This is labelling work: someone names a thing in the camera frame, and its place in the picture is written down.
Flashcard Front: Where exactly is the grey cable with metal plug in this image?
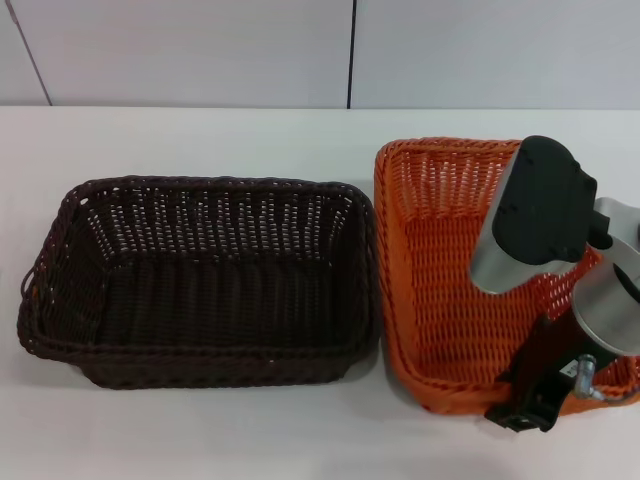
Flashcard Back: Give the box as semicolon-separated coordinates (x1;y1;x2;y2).
573;353;640;403

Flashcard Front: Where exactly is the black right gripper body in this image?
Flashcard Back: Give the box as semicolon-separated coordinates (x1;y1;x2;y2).
537;344;626;434

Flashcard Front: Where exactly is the dark brown woven basket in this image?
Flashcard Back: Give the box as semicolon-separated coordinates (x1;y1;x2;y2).
17;174;377;391

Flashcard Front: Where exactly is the orange woven basket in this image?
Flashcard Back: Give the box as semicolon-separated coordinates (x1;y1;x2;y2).
373;137;640;419

